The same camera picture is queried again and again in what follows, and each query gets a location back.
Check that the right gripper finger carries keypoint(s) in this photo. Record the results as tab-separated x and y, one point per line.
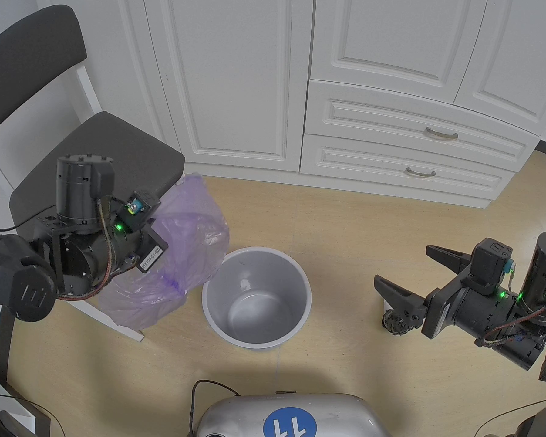
455	262
405	305

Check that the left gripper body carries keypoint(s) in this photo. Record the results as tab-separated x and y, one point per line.
132	251

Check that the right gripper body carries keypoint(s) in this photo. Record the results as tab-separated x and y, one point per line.
473	310

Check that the black plastic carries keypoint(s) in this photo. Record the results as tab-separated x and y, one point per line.
391	326

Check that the purple plastic bag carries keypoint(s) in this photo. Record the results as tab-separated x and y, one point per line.
191	235

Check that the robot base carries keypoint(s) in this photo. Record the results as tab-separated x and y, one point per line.
255	414

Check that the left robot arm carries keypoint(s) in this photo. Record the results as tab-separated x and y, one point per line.
82	189

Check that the white trash bin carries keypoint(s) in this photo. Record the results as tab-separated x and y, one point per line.
255	307

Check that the white chair grey cushions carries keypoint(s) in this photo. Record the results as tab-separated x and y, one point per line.
95	153

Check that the white wardrobe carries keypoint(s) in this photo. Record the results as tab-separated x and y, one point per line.
368	39

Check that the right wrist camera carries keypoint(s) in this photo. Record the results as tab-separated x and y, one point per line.
491	262

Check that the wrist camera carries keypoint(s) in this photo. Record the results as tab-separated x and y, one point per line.
491	262
139	212

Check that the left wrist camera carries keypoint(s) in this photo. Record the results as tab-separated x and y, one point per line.
139	212

